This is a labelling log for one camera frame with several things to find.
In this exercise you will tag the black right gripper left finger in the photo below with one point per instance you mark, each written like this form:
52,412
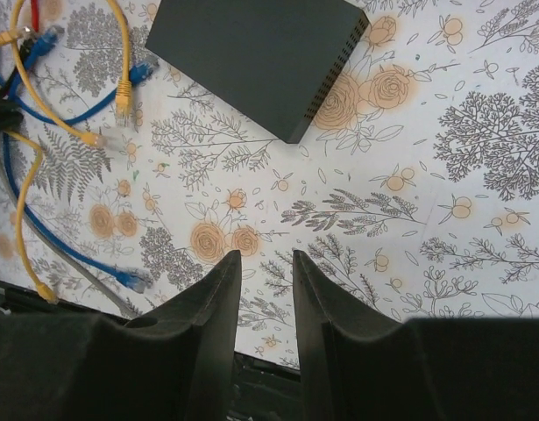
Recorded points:
173,363

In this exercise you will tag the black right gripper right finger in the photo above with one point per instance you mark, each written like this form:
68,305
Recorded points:
357,364

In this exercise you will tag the black network switch box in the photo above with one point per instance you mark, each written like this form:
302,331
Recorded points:
273,61

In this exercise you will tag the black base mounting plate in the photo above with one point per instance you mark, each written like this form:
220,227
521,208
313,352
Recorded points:
260,390

